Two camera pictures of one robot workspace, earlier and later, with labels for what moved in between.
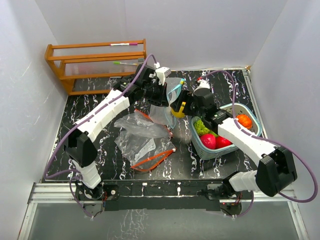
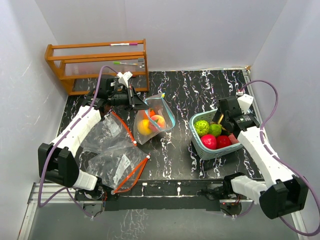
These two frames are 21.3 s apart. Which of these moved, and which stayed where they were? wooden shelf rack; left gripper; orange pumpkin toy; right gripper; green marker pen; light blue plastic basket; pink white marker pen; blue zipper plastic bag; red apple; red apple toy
Moved: blue zipper plastic bag; orange pumpkin toy; right gripper; left gripper
Stayed: pink white marker pen; green marker pen; red apple toy; wooden shelf rack; red apple; light blue plastic basket
